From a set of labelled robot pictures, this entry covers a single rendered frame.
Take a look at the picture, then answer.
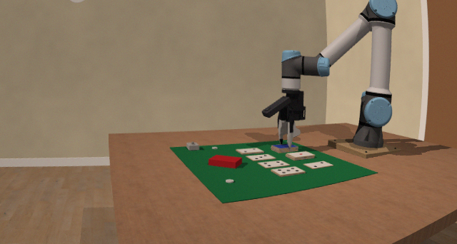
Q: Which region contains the red rectangular block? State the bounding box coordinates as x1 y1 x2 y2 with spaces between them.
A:
209 155 242 168

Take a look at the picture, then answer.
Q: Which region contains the green felt mat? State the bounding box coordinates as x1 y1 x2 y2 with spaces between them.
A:
169 141 377 203

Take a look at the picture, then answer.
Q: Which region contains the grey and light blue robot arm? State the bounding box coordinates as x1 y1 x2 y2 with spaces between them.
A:
281 0 398 148

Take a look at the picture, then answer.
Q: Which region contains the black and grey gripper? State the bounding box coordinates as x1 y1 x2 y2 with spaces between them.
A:
278 89 306 148

